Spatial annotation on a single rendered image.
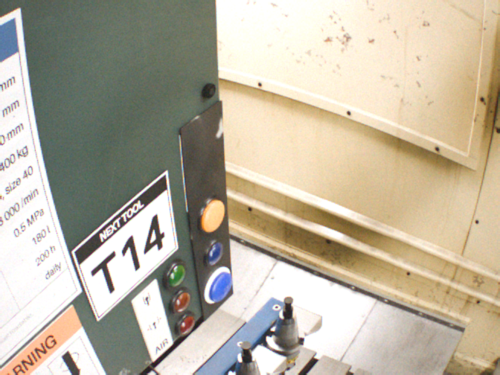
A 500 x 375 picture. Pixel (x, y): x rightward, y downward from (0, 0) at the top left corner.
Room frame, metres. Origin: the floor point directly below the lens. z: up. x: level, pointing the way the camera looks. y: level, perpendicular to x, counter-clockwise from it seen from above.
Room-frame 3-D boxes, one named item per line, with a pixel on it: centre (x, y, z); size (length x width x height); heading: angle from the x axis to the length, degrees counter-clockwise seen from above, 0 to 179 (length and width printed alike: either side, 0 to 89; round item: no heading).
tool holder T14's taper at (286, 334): (0.57, -0.05, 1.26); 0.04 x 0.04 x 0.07
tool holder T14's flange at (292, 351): (0.57, -0.05, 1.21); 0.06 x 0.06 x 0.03
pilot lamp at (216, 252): (0.35, 0.03, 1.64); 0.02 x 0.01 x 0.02; 145
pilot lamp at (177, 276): (0.31, 0.06, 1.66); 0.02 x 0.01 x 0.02; 145
